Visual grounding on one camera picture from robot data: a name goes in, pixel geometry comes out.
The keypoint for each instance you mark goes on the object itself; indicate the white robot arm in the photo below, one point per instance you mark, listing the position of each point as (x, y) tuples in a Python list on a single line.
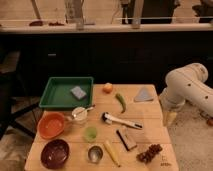
[(187, 83)]

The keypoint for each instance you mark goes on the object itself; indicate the orange bowl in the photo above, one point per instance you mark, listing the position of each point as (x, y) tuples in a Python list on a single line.
[(51, 125)]

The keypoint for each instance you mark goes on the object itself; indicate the purple bowl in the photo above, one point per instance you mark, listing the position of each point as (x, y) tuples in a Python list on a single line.
[(54, 154)]

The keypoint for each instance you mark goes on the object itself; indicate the orange fruit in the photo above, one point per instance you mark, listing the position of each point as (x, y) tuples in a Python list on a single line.
[(108, 88)]

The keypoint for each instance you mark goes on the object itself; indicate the green chili pepper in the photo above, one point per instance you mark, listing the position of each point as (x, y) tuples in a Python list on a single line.
[(120, 98)]

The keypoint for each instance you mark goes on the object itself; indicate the grey blue sponge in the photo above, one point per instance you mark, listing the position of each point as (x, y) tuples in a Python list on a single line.
[(78, 92)]

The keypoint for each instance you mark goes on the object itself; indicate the grey triangular cloth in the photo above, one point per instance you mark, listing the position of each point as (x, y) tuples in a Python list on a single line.
[(143, 95)]

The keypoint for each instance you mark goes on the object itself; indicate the white cup with spoon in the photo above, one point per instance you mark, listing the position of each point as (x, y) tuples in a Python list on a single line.
[(80, 114)]

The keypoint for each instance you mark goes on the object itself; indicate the green plastic tray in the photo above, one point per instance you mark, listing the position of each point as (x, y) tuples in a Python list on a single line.
[(58, 94)]

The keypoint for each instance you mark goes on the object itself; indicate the small green cup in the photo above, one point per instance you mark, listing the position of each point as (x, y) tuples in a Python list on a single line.
[(90, 134)]

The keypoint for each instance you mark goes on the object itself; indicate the small metal cup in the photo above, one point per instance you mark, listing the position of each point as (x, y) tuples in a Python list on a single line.
[(95, 154)]

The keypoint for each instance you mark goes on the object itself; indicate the bunch of dark grapes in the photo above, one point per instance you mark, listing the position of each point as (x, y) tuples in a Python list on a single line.
[(150, 153)]

